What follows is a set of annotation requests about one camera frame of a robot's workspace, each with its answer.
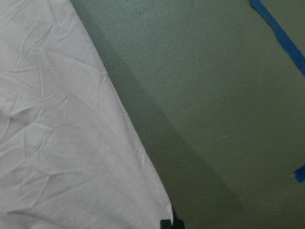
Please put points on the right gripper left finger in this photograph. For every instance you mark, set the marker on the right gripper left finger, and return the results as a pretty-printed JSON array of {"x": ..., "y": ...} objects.
[{"x": 165, "y": 224}]

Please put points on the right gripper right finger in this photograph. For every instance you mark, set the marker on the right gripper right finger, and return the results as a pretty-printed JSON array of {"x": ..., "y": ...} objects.
[{"x": 178, "y": 224}]

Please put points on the pink Snoopy t-shirt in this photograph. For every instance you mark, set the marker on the pink Snoopy t-shirt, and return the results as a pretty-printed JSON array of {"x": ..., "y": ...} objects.
[{"x": 70, "y": 157}]

